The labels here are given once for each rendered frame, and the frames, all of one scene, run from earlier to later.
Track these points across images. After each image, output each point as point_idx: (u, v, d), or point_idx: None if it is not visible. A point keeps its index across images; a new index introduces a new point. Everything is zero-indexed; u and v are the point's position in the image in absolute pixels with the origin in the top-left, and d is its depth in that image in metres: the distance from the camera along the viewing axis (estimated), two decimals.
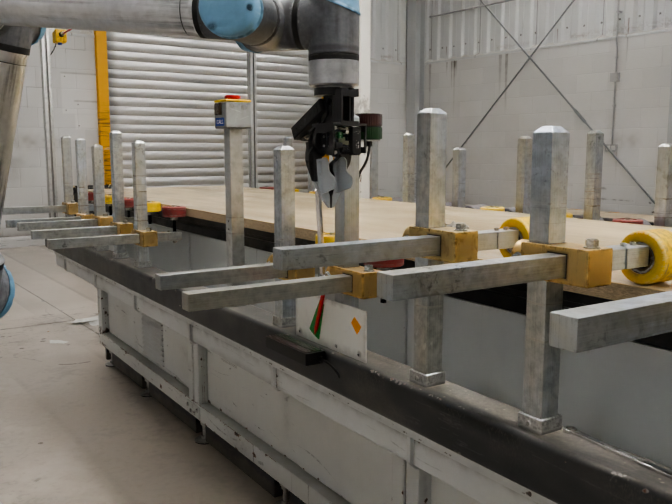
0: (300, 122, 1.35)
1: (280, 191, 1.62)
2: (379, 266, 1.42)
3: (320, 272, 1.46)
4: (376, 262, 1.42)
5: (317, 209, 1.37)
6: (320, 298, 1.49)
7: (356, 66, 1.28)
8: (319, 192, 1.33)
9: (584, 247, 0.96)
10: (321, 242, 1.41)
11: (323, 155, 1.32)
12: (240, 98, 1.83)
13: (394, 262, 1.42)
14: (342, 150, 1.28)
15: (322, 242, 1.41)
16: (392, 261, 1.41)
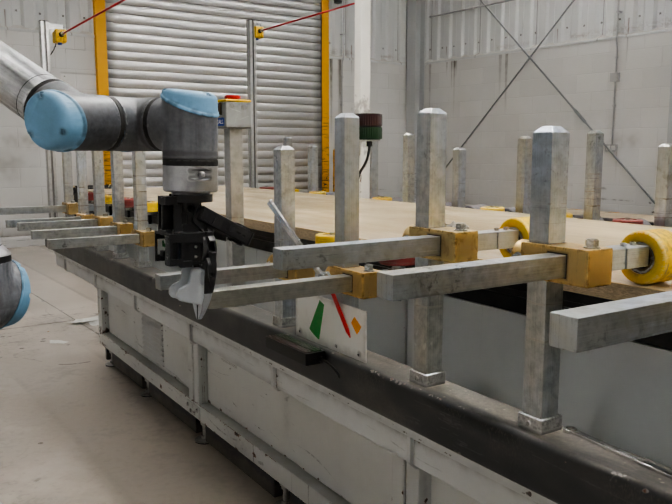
0: None
1: (280, 191, 1.62)
2: (395, 264, 1.44)
3: (317, 274, 1.47)
4: (392, 260, 1.44)
5: (278, 217, 1.51)
6: (333, 300, 1.45)
7: (172, 172, 1.17)
8: None
9: (584, 247, 0.96)
10: (298, 241, 1.48)
11: None
12: (240, 98, 1.83)
13: (409, 260, 1.44)
14: (165, 259, 1.22)
15: (299, 241, 1.48)
16: (407, 259, 1.43)
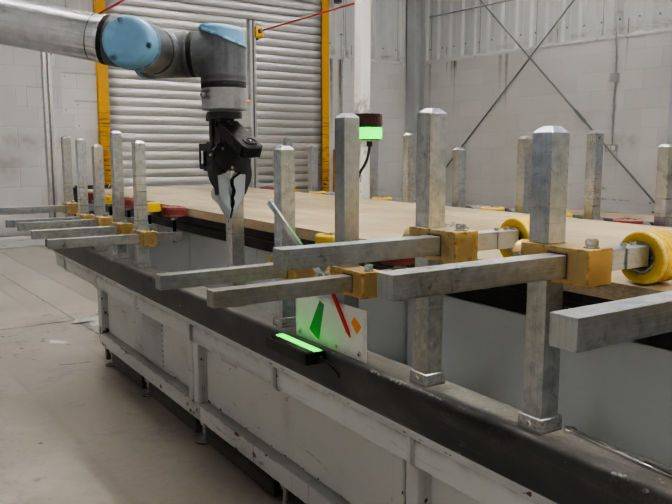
0: (254, 140, 1.44)
1: (280, 191, 1.62)
2: (396, 264, 1.44)
3: (317, 274, 1.47)
4: (394, 260, 1.44)
5: (278, 217, 1.51)
6: (333, 300, 1.45)
7: None
8: (239, 203, 1.50)
9: (584, 247, 0.96)
10: (298, 241, 1.48)
11: (235, 171, 1.49)
12: None
13: (411, 260, 1.44)
14: None
15: (299, 241, 1.48)
16: (409, 259, 1.44)
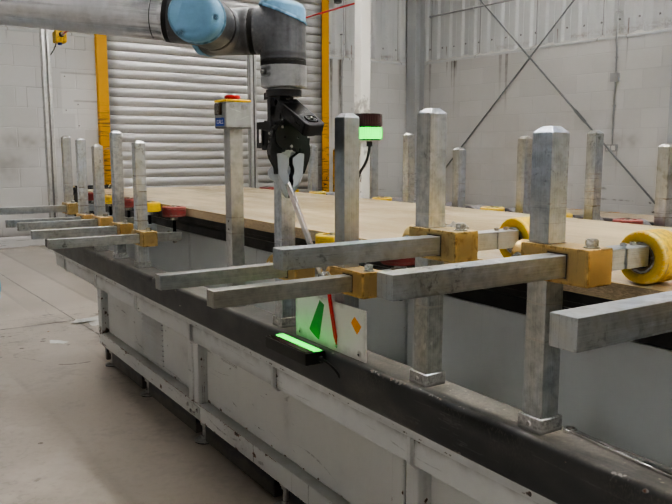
0: None
1: (280, 191, 1.62)
2: (396, 264, 1.44)
3: (318, 272, 1.46)
4: (394, 260, 1.44)
5: (293, 203, 1.45)
6: (328, 302, 1.46)
7: None
8: (297, 183, 1.48)
9: (584, 247, 0.96)
10: (307, 235, 1.45)
11: (293, 150, 1.47)
12: (240, 98, 1.83)
13: (411, 260, 1.44)
14: None
15: (309, 235, 1.45)
16: (409, 259, 1.44)
